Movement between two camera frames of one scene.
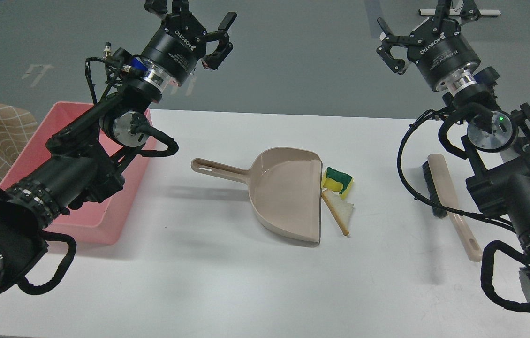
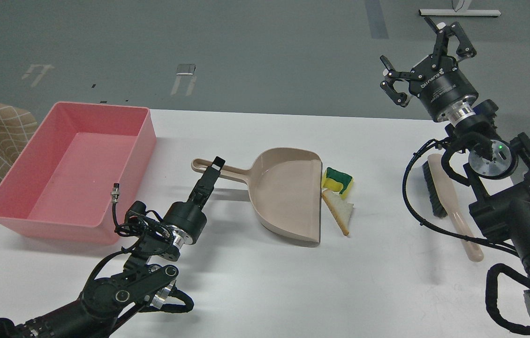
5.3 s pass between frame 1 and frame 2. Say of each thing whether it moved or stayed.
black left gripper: moved
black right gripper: moved
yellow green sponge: stayed
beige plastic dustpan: stayed
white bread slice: stayed
